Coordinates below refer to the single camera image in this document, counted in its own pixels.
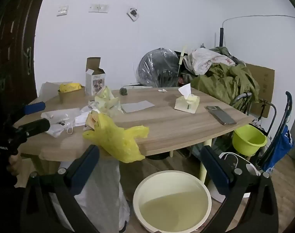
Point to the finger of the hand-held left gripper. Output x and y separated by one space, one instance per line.
35 107
34 126

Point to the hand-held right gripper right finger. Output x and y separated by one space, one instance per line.
214 172

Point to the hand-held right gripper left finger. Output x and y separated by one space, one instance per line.
85 172

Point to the clear white plastic bag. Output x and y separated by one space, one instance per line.
101 189

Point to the yellow plastic bag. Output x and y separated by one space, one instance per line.
113 138

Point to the person's left hand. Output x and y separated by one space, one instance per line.
14 165

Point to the cream table leg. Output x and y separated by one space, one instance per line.
205 160

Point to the pale flat board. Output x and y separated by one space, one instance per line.
49 88

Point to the white plastic packaging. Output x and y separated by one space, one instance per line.
57 116

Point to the brown paper container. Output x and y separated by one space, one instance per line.
71 97

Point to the yellow snack packet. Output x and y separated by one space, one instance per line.
69 87

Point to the green plastic basin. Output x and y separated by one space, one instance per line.
247 145

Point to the cream plastic basin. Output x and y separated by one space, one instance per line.
171 206

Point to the smartphone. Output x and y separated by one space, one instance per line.
221 115

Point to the white printed carton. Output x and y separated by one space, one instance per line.
95 85

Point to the dark brown door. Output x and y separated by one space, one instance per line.
14 41

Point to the crumpled pale green plastic bag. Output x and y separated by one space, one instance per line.
106 102

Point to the blue bag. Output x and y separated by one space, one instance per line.
281 145

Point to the pale yellow tissue box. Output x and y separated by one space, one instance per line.
186 103

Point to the grey paper sheet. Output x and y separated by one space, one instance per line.
137 106

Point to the metal chair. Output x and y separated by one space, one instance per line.
273 109

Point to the small dark green lump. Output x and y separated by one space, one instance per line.
124 91

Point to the olive green cloth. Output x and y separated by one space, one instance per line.
222 80

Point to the small white wrapper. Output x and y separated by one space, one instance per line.
162 90

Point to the blue folded trolley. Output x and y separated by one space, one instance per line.
288 106

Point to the white flat box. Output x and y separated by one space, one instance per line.
135 86

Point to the brown cardboard sheet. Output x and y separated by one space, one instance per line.
265 82

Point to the white plastic bag red print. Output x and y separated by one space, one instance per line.
203 60

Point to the cream plastic stick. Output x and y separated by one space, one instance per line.
181 60

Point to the fan wrapped in plastic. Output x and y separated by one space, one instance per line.
157 68

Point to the black pole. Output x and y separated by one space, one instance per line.
221 37

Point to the white double wall switch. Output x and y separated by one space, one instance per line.
98 8

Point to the loose wall socket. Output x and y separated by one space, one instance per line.
133 14

